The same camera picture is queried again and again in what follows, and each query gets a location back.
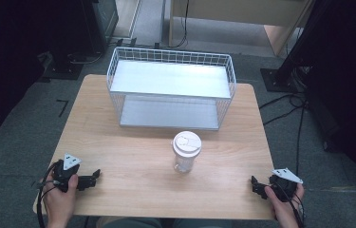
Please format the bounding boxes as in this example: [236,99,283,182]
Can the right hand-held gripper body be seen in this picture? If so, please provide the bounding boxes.
[268,167,304,203]

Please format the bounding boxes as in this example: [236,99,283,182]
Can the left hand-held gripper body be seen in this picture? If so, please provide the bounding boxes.
[52,153,88,193]

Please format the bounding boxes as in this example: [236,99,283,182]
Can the person's right hand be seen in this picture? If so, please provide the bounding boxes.
[263,182,306,228]

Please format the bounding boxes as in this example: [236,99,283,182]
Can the person's left hand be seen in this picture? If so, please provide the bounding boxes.
[42,161,80,228]

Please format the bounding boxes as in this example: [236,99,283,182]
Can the clear cup with white lid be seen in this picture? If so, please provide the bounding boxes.
[172,130,203,175]

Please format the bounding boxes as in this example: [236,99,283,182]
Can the black cabinet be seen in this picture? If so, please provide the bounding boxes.
[80,0,120,55]

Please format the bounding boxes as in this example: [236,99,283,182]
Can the light wooden desk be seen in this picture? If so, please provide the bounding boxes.
[168,0,314,57]

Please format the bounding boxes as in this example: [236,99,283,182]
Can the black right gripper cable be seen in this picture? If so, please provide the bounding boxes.
[273,181,307,228]

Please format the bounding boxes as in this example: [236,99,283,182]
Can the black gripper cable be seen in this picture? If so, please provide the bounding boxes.
[273,181,307,228]
[35,161,62,228]

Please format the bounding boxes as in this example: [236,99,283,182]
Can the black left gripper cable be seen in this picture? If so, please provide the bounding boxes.
[35,161,62,228]

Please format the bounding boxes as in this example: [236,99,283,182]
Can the black floor cable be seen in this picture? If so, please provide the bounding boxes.
[258,92,309,111]
[262,105,308,177]

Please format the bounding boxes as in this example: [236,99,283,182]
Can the black stand base plate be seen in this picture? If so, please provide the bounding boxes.
[259,67,297,94]
[42,51,84,81]

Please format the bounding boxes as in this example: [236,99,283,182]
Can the white wire shelf rack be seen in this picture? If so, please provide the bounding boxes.
[105,46,237,132]

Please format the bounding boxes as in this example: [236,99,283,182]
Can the black hanging cable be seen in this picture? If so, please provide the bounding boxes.
[165,0,190,50]

